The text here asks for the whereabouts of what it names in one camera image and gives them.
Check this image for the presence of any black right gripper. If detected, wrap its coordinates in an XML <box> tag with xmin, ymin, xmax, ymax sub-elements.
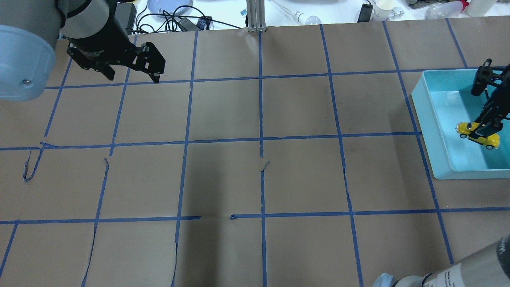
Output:
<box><xmin>471</xmin><ymin>59</ymin><xmax>510</xmax><ymax>124</ymax></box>

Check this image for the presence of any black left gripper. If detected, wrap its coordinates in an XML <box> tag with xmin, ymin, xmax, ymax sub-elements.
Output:
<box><xmin>66</xmin><ymin>26</ymin><xmax>166</xmax><ymax>84</ymax></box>

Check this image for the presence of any yellow toy beetle car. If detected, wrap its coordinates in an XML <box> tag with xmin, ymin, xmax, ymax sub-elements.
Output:
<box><xmin>455</xmin><ymin>122</ymin><xmax>500</xmax><ymax>149</ymax></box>

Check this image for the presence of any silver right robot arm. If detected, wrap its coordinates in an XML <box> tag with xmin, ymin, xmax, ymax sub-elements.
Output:
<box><xmin>373</xmin><ymin>59</ymin><xmax>509</xmax><ymax>287</ymax></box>

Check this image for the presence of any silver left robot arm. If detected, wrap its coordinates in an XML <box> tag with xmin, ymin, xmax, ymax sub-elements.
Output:
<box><xmin>0</xmin><ymin>0</ymin><xmax>166</xmax><ymax>102</ymax></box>

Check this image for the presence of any light blue plastic bin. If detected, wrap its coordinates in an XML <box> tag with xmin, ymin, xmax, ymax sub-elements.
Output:
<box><xmin>411</xmin><ymin>69</ymin><xmax>510</xmax><ymax>180</ymax></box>

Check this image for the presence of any light blue plate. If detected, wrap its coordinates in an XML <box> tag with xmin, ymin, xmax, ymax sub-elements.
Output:
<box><xmin>146</xmin><ymin>0</ymin><xmax>193</xmax><ymax>18</ymax></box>

